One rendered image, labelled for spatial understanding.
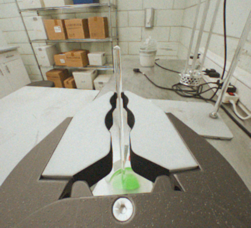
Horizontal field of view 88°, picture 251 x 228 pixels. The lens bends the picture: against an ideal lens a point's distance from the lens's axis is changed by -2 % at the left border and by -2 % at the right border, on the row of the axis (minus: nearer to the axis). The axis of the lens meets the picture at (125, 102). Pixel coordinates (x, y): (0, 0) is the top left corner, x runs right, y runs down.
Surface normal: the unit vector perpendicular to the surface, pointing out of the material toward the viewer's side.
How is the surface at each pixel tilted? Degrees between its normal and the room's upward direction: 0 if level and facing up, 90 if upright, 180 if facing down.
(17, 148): 0
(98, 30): 89
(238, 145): 0
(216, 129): 0
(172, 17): 90
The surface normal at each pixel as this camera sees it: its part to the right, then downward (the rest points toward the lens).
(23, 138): -0.03, -0.85
